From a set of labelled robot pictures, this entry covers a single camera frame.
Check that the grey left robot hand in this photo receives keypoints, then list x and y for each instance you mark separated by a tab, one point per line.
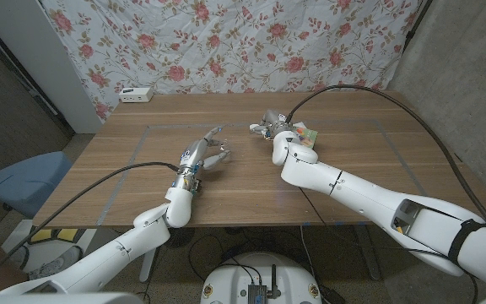
196	158

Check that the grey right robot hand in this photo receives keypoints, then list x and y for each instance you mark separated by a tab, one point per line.
274	122

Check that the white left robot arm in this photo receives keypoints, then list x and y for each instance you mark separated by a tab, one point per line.
142	240

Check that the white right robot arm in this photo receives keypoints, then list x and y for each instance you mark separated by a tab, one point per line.
374	202

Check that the colourful cardboard box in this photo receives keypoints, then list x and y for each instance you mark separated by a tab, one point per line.
308	136

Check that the black round perforated disc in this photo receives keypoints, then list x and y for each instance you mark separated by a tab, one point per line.
181	237

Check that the white power strip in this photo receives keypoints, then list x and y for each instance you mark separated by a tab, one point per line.
135	95

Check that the floral backdrop cloth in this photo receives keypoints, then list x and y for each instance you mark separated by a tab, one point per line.
226	42

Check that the white table leg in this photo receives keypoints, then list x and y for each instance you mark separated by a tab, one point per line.
146	270

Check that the white robot torso base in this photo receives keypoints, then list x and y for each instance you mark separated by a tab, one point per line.
230	283

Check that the black antenna module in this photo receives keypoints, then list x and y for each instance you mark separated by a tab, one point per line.
257	293

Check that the yellow black floor mat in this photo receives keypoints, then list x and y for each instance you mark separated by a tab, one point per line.
53	234

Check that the grey table leg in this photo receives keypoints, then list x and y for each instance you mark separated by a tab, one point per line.
367	257

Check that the blue stool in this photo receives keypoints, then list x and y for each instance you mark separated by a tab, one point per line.
28	181

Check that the black backdrop pole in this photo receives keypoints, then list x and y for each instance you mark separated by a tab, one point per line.
418	25

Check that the grey sneaker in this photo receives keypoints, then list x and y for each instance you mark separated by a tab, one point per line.
55	264
23	255

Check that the white floor board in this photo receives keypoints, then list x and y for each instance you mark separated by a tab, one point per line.
40	249

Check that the white partition panel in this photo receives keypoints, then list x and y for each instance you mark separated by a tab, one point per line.
36	50

